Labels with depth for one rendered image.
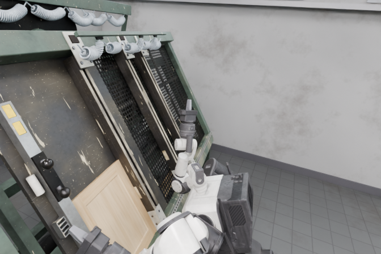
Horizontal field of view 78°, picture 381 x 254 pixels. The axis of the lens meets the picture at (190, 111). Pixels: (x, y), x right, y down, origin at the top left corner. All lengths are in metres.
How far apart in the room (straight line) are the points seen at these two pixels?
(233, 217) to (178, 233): 0.43
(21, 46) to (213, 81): 3.14
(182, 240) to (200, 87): 3.48
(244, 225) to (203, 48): 3.19
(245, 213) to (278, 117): 2.91
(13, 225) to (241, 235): 0.86
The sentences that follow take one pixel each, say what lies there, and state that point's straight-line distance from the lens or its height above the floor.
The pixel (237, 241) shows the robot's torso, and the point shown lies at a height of 1.21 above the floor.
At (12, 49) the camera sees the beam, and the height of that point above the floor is 1.90.
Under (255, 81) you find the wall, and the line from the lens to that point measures 3.76.
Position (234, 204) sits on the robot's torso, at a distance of 1.02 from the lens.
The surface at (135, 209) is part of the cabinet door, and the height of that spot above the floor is 1.06.
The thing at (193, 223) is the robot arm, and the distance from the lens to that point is 0.73.
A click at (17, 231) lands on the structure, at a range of 1.12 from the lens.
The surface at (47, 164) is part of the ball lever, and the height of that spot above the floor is 1.56.
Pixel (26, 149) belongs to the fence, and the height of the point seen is 1.56.
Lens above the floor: 2.04
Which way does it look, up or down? 20 degrees down
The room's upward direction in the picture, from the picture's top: 5 degrees clockwise
